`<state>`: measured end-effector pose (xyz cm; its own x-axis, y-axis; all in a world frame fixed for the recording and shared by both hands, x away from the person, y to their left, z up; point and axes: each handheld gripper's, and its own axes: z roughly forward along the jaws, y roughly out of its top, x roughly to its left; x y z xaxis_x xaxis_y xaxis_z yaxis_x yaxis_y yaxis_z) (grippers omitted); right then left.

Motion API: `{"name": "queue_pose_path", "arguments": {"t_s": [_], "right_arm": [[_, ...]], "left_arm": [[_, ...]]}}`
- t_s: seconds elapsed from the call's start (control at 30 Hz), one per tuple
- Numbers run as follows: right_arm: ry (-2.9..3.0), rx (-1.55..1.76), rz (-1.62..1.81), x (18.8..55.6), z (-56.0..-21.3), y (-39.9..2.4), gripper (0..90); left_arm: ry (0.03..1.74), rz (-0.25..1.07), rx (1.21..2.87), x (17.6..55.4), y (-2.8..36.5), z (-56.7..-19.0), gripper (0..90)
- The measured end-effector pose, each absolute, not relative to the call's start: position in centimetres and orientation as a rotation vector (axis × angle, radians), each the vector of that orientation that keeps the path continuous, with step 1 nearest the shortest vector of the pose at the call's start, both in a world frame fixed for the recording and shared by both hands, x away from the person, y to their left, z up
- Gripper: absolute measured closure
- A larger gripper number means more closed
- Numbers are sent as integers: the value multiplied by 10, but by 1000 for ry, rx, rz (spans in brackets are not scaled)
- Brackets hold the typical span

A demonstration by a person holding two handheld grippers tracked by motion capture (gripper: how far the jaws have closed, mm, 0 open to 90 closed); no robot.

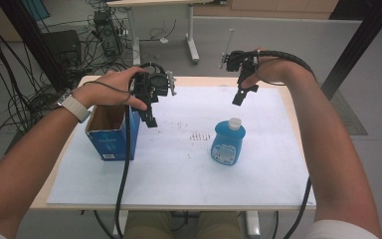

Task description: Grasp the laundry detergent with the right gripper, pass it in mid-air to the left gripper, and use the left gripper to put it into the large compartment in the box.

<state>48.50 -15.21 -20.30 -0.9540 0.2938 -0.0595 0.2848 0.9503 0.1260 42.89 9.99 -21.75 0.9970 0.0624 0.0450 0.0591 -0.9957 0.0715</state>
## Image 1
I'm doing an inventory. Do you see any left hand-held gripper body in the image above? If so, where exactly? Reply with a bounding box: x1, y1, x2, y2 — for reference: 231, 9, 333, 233
130, 63, 177, 104

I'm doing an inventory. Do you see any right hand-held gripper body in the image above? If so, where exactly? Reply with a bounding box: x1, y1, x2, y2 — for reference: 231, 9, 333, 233
219, 28, 261, 88

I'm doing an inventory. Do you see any blue cardboard box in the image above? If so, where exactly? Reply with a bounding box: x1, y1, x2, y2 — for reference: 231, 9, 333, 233
85, 105, 142, 162

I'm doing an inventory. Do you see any blue bottle with white cap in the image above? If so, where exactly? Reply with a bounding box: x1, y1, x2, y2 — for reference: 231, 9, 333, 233
210, 117, 247, 166

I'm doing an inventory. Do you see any person's right hand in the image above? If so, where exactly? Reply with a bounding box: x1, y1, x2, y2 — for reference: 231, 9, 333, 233
241, 49, 300, 90

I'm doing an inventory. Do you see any person's left hand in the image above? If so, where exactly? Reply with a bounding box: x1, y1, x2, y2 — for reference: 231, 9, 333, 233
71, 66, 149, 113

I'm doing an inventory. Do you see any black computer tower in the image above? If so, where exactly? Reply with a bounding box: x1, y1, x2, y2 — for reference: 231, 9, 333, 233
93, 9, 122, 58

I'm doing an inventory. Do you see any white paper sheet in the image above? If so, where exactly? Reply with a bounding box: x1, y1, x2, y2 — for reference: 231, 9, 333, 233
46, 85, 317, 207

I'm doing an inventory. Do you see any white background desk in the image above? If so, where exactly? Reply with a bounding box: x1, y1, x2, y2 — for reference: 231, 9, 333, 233
105, 0, 229, 69

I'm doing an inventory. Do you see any black equipment box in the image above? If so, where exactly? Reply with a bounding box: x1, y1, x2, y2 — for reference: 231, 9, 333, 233
42, 29, 83, 68

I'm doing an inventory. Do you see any dark floor mat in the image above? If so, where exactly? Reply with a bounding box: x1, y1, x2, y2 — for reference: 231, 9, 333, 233
329, 89, 369, 136

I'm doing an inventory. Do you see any white table leg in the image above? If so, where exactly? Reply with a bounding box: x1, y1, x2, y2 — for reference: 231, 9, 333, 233
245, 210, 262, 239
112, 209, 129, 239

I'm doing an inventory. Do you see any person's left leg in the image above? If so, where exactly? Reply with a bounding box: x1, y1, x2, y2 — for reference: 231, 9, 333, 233
123, 210, 176, 239

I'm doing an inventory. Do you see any person's leg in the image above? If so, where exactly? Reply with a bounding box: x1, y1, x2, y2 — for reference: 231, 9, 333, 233
123, 210, 176, 239
194, 210, 247, 239

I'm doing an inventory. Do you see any black metal pillar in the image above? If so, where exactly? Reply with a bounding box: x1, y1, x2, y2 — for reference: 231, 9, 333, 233
0, 0, 72, 98

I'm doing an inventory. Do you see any person's right leg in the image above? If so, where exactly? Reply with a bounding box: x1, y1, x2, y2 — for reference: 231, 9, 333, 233
194, 210, 247, 239

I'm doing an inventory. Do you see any person's right white sleeve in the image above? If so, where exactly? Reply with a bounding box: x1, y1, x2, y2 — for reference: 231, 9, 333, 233
306, 218, 376, 239

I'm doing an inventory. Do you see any thin black right wrist cord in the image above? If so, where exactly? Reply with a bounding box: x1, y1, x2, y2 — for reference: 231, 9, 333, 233
261, 79, 287, 88

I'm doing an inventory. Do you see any thin black wrist cord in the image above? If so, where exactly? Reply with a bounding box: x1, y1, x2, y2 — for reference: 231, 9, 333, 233
82, 80, 132, 103
261, 79, 287, 88

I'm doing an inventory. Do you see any thin black left wrist cord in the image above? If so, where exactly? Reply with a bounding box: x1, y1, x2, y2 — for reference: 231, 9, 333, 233
82, 80, 132, 103

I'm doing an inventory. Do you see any thick black left gripper cable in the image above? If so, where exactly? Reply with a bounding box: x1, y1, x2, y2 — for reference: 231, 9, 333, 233
113, 101, 133, 239

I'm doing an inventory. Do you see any wristwatch with white strap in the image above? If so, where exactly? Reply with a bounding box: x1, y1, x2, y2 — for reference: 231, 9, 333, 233
56, 92, 93, 124

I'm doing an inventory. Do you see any black diagonal metal post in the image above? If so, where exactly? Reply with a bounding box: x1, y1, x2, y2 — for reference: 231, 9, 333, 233
320, 0, 382, 102

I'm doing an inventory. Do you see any tangle of black floor cables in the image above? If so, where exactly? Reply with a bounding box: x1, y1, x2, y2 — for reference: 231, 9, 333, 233
0, 0, 137, 168

